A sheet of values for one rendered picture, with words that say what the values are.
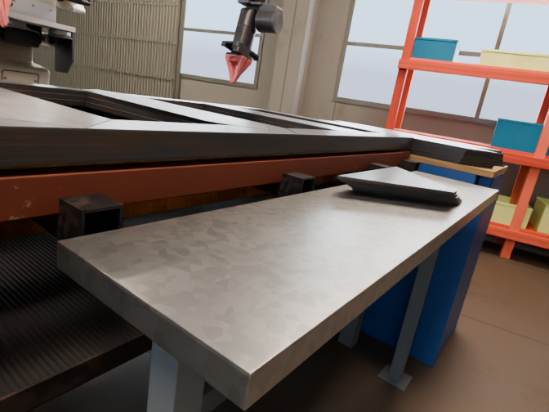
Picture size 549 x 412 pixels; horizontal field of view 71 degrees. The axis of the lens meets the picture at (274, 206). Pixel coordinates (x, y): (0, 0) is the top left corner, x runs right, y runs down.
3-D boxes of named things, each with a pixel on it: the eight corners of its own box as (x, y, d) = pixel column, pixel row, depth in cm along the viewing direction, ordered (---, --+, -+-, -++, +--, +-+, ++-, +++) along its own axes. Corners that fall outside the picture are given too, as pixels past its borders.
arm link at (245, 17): (247, 13, 113) (238, 3, 108) (268, 14, 110) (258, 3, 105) (242, 37, 114) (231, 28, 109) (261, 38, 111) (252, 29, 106)
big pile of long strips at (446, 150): (506, 166, 163) (511, 151, 161) (493, 172, 131) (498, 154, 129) (340, 132, 206) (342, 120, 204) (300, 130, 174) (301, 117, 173)
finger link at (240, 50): (246, 87, 111) (254, 55, 110) (230, 78, 105) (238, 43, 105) (229, 85, 115) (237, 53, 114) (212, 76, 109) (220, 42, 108)
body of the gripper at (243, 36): (258, 62, 113) (265, 38, 112) (237, 47, 104) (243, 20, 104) (242, 61, 116) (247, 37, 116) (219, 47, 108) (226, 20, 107)
